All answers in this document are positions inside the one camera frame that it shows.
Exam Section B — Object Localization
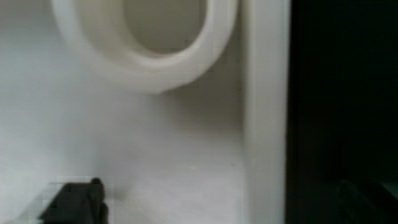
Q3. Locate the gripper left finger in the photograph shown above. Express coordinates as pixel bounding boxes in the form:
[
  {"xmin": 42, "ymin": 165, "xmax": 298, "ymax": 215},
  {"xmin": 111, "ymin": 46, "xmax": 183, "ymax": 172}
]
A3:
[{"xmin": 39, "ymin": 178, "xmax": 108, "ymax": 224}]

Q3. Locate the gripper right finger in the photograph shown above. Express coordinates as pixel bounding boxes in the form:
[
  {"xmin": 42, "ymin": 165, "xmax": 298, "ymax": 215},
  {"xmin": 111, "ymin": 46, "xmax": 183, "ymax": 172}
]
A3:
[{"xmin": 335, "ymin": 180, "xmax": 398, "ymax": 224}]

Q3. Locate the white square tabletop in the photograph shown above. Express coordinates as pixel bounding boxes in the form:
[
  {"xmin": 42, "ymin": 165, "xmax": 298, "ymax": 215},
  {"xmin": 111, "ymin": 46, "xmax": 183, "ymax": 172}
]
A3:
[{"xmin": 0, "ymin": 0, "xmax": 291, "ymax": 224}]

